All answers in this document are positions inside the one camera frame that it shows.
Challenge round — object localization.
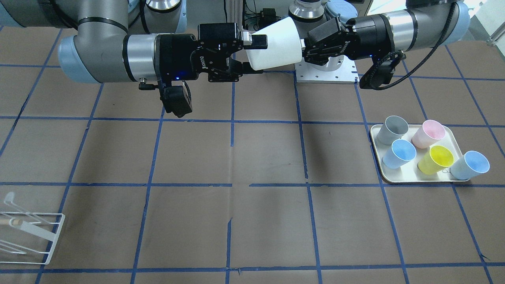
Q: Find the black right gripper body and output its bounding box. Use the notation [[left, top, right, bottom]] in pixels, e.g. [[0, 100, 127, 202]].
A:
[[155, 23, 240, 82]]

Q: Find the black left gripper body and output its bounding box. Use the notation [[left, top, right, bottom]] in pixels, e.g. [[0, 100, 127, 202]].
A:
[[339, 14, 395, 60]]

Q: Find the white plastic cup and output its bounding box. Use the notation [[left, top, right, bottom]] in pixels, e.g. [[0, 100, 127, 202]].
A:
[[246, 17, 303, 71]]

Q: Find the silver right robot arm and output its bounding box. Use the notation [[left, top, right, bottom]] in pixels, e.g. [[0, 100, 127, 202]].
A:
[[1, 0, 309, 89]]

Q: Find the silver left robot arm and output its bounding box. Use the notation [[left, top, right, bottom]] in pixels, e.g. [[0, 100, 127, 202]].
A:
[[287, 0, 470, 69]]

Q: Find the grey plastic cup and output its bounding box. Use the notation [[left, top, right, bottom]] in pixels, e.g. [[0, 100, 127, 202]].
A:
[[377, 116, 409, 145]]

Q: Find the pink plastic cup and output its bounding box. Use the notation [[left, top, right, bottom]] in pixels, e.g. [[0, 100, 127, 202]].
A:
[[411, 120, 446, 149]]

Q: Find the yellow plastic cup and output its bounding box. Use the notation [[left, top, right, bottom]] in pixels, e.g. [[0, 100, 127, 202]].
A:
[[418, 145, 455, 176]]

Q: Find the light blue plastic cup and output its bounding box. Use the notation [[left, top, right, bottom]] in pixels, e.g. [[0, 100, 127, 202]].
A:
[[450, 151, 490, 180]]

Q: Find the white plastic tray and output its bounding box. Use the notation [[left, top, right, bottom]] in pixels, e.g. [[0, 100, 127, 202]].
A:
[[369, 124, 469, 183]]

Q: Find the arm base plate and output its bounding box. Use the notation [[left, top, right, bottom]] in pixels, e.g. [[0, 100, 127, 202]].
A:
[[294, 55, 359, 84]]

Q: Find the aluminium frame post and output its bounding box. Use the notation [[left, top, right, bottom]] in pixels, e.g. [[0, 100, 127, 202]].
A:
[[223, 0, 245, 30]]

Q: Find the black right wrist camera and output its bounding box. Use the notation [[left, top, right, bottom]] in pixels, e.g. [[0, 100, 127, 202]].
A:
[[138, 78, 193, 118]]

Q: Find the white wire cup rack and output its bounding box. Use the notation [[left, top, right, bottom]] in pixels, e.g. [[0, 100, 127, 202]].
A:
[[1, 192, 65, 265]]

